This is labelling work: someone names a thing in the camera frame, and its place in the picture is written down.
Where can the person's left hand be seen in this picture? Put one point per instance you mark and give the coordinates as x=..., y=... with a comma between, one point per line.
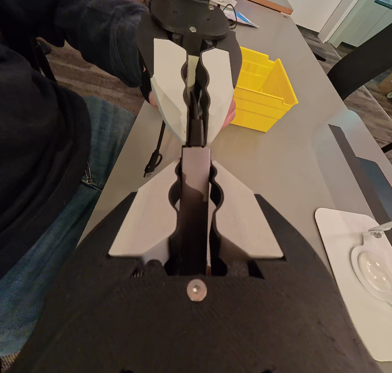
x=228, y=112

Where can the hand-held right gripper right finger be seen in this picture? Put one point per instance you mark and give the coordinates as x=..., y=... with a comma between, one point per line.
x=248, y=226

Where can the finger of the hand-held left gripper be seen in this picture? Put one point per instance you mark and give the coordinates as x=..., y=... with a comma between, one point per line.
x=219, y=85
x=168, y=85

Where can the person's left forearm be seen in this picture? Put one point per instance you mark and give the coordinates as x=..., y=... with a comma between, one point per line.
x=104, y=23

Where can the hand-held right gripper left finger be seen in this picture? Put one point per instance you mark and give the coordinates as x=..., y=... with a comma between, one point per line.
x=144, y=226

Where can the grey usb hub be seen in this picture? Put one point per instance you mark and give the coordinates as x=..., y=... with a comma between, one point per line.
x=196, y=170

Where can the person's blue jeans leg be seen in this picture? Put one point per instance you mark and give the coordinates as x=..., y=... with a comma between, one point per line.
x=61, y=226

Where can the yellow plastic bin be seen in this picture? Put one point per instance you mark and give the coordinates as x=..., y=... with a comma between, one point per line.
x=263, y=91

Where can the white stand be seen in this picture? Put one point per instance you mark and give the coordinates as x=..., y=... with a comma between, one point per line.
x=355, y=262

